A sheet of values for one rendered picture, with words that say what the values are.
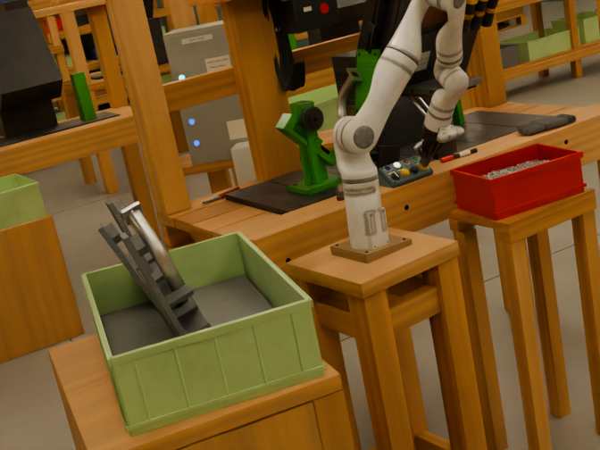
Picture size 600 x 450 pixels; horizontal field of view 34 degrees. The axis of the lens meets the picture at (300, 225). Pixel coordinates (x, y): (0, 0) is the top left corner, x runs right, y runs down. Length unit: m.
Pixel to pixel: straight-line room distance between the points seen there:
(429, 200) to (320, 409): 1.08
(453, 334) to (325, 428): 0.61
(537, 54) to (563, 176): 5.96
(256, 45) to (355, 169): 0.96
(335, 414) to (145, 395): 0.39
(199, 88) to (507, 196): 1.12
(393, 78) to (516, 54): 6.28
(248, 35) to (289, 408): 1.58
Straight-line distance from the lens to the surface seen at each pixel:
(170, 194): 3.15
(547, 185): 2.82
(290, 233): 2.67
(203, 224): 2.96
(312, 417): 2.01
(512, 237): 2.72
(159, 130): 3.12
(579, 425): 3.30
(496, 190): 2.72
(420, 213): 2.91
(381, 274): 2.32
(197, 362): 1.92
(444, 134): 2.76
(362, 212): 2.42
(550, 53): 8.88
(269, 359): 1.95
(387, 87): 2.39
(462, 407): 2.61
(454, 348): 2.54
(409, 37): 2.43
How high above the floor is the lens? 1.64
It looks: 16 degrees down
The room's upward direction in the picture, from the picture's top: 11 degrees counter-clockwise
